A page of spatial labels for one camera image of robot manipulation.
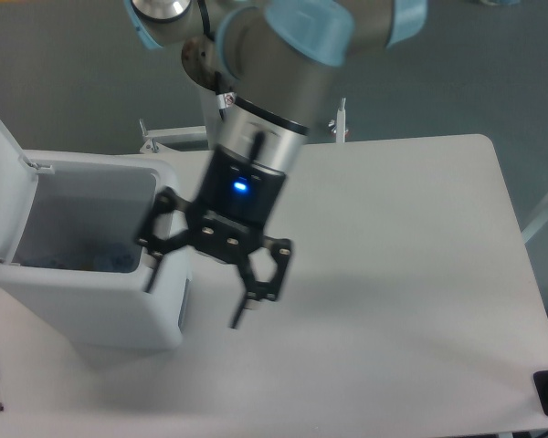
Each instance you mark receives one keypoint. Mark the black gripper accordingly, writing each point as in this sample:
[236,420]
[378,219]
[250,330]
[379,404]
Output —
[237,205]

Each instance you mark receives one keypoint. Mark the clear plastic water bottle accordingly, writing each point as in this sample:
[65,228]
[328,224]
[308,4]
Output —
[115,258]

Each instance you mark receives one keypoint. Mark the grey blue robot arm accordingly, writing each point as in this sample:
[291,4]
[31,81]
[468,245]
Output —
[280,58]

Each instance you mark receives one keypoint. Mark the white trash can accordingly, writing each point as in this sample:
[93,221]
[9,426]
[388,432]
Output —
[68,249]

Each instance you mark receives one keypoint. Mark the white trash can lid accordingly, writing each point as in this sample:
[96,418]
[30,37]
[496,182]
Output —
[18,186]

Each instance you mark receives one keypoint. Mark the white bracket with bolt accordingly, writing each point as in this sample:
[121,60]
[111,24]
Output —
[338,126]

